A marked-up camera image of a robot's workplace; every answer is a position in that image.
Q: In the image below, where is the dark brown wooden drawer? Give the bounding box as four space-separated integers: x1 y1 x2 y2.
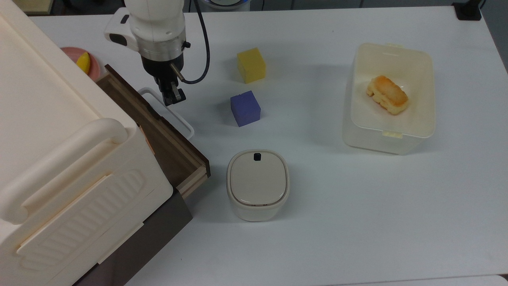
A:
96 64 211 199

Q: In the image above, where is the pink plate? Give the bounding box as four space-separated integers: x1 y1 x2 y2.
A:
60 47 102 82

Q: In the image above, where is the yellow banana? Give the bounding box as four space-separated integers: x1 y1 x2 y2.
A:
76 52 91 75

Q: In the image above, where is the cream plastic storage cabinet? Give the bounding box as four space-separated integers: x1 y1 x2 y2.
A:
0 0 174 286

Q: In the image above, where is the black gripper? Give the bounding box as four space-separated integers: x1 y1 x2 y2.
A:
142 54 187 106

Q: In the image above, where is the cream lidded trash can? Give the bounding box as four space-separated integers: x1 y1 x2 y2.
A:
226 149 291 222

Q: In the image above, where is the cream plastic bin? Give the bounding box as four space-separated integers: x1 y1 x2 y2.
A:
342 43 436 155

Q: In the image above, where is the white drawer handle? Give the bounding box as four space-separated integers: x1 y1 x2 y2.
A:
138 87 195 140

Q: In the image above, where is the toasted bread piece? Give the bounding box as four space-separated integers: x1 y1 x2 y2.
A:
366 75 410 116

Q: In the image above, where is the purple cube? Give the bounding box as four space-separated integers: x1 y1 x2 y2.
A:
230 91 262 128

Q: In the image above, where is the yellow cube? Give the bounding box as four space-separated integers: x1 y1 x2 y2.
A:
237 47 267 84

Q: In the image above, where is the beige box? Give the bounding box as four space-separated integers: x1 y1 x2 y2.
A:
12 0 54 15

